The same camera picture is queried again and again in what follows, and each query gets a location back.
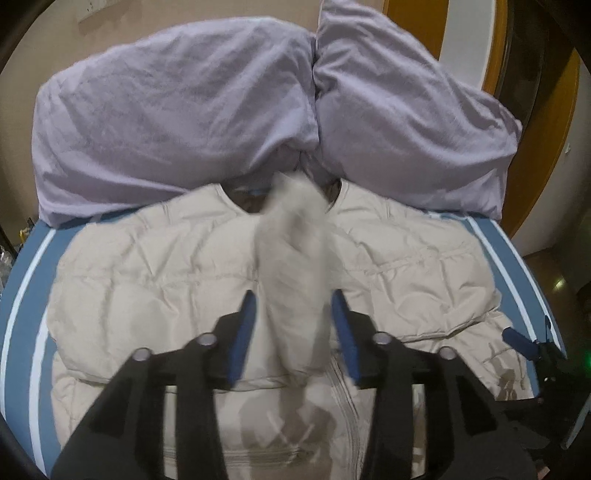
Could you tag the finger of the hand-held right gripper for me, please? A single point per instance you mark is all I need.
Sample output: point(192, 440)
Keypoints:
point(521, 342)

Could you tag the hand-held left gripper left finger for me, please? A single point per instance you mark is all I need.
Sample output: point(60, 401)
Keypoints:
point(243, 332)

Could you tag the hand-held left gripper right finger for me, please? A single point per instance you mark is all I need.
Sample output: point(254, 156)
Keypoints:
point(344, 330)

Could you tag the beige down jacket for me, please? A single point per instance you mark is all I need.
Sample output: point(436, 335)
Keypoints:
point(138, 286)

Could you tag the lavender pillow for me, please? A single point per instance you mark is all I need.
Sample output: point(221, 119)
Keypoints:
point(406, 124)
point(175, 106)

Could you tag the blue white striped bed sheet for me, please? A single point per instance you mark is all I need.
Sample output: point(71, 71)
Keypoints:
point(23, 332)

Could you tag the wooden door frame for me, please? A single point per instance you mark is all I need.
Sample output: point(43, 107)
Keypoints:
point(491, 46)

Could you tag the white wall switch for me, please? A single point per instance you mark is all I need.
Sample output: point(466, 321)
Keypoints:
point(93, 9)

